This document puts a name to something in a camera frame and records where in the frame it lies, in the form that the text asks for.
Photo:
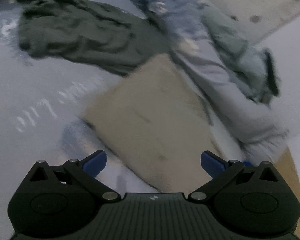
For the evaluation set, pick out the beige t-shirt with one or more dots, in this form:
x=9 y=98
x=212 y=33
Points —
x=156 y=125

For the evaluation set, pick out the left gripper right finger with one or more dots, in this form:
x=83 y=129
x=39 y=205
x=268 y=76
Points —
x=221 y=172

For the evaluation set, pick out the teal green blanket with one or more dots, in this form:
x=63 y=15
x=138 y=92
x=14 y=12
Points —
x=251 y=69

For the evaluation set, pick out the wooden headboard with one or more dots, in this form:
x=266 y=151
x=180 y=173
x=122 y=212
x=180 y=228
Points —
x=287 y=169

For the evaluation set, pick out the light blue patterned duvet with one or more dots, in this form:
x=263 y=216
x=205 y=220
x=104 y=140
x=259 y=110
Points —
x=253 y=124

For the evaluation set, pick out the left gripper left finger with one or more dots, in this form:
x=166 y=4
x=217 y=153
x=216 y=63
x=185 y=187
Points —
x=84 y=172

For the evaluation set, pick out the grey-green garment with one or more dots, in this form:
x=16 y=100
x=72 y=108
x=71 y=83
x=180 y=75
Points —
x=89 y=32

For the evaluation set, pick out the royal blue garment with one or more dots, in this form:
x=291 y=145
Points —
x=247 y=164

